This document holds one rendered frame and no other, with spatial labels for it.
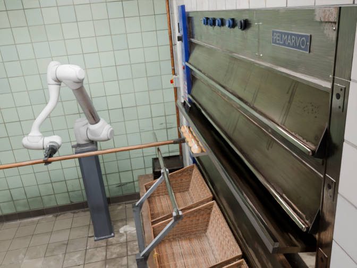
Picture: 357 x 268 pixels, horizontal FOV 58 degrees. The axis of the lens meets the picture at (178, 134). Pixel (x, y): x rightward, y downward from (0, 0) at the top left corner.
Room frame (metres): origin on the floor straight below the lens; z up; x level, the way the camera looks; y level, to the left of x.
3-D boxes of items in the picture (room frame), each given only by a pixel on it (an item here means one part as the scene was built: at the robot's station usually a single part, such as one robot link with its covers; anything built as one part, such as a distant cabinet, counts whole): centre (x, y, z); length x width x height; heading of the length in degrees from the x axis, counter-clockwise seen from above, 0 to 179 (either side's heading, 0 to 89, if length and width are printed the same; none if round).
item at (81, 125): (2.80, 0.86, 1.17); 0.18 x 0.16 x 0.22; 65
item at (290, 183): (1.69, -0.28, 1.54); 1.79 x 0.11 x 0.19; 8
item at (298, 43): (1.70, -0.31, 1.99); 1.80 x 0.08 x 0.21; 8
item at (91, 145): (2.80, 0.89, 1.03); 0.22 x 0.18 x 0.06; 102
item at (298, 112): (1.69, -0.28, 1.80); 1.79 x 0.11 x 0.19; 8
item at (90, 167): (2.80, 0.87, 0.50); 0.21 x 0.21 x 1.00; 12
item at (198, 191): (2.23, 0.07, 0.72); 0.56 x 0.49 x 0.28; 9
